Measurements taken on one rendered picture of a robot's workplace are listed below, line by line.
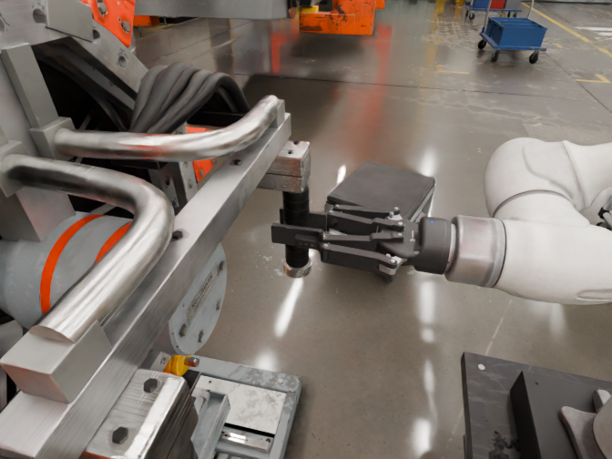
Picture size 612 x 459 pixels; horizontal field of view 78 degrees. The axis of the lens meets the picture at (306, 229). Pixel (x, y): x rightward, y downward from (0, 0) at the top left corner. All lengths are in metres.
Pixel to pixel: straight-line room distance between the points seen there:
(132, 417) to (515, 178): 0.54
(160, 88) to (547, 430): 0.90
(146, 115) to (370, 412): 1.09
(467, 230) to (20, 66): 0.48
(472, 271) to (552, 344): 1.19
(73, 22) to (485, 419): 1.01
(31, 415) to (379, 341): 1.31
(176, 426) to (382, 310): 1.35
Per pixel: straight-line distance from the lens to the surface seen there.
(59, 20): 0.46
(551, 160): 0.63
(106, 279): 0.22
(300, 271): 0.57
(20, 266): 0.46
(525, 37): 5.76
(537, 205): 0.57
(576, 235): 0.54
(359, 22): 3.92
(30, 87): 0.42
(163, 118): 0.44
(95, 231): 0.44
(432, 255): 0.50
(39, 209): 0.45
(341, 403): 1.31
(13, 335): 0.61
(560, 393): 1.04
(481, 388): 1.07
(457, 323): 1.59
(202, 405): 1.08
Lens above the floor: 1.15
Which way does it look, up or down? 37 degrees down
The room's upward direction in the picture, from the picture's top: straight up
